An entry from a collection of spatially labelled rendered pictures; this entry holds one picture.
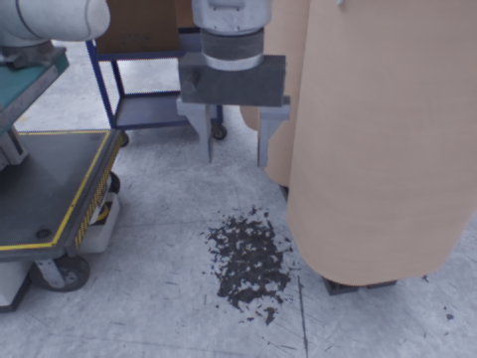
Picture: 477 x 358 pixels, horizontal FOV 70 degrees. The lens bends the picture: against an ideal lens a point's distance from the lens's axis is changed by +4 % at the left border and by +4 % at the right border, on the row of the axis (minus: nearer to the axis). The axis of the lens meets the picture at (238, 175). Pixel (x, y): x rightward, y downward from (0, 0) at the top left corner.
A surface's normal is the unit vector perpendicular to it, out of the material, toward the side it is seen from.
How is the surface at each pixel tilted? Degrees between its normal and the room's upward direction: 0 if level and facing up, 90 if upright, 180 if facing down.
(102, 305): 0
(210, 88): 90
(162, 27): 90
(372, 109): 90
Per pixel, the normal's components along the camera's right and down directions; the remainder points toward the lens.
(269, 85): -0.12, 0.61
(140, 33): 0.17, 0.60
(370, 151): -0.44, 0.55
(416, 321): -0.01, -0.79
